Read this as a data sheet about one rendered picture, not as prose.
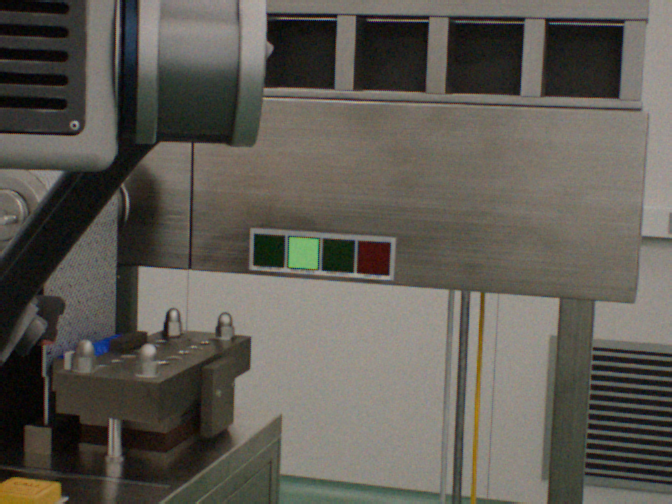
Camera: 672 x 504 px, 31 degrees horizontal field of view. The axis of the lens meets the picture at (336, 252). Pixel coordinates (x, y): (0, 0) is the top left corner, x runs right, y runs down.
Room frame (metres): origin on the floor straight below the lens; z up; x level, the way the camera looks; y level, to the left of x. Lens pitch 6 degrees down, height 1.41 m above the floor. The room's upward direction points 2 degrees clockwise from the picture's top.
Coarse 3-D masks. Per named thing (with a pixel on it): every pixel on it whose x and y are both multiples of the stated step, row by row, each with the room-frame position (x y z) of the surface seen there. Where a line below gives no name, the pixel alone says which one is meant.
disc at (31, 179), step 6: (0, 174) 1.77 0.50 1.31; (6, 174) 1.77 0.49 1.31; (12, 174) 1.77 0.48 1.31; (18, 174) 1.76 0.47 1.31; (24, 174) 1.76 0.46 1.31; (30, 174) 1.76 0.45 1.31; (24, 180) 1.76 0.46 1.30; (30, 180) 1.76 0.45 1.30; (36, 180) 1.76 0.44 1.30; (36, 186) 1.76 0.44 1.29; (42, 186) 1.75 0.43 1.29; (36, 192) 1.76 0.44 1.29; (42, 192) 1.75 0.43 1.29; (24, 198) 1.76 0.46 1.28
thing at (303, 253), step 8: (296, 240) 1.99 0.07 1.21; (304, 240) 1.99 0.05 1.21; (312, 240) 1.99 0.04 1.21; (296, 248) 1.99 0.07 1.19; (304, 248) 1.99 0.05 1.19; (312, 248) 1.99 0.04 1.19; (296, 256) 1.99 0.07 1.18; (304, 256) 1.99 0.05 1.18; (312, 256) 1.99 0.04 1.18; (296, 264) 1.99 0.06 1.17; (304, 264) 1.99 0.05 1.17; (312, 264) 1.99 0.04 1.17
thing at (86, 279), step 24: (72, 264) 1.83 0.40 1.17; (96, 264) 1.91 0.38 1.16; (48, 288) 1.76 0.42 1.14; (72, 288) 1.83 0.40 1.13; (96, 288) 1.91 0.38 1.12; (72, 312) 1.84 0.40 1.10; (96, 312) 1.91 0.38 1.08; (72, 336) 1.84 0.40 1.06; (96, 336) 1.92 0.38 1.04; (48, 360) 1.76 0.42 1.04
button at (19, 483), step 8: (8, 480) 1.53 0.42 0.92; (16, 480) 1.53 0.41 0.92; (24, 480) 1.53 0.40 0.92; (32, 480) 1.53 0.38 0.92; (40, 480) 1.53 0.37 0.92; (0, 488) 1.49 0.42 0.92; (8, 488) 1.50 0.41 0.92; (16, 488) 1.50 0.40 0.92; (24, 488) 1.50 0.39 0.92; (32, 488) 1.50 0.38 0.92; (40, 488) 1.50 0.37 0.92; (48, 488) 1.50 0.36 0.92; (56, 488) 1.52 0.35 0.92; (0, 496) 1.48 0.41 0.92; (8, 496) 1.47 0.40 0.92; (16, 496) 1.47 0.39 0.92; (24, 496) 1.47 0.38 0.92; (32, 496) 1.47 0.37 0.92; (40, 496) 1.48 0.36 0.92; (48, 496) 1.50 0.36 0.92; (56, 496) 1.52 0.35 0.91
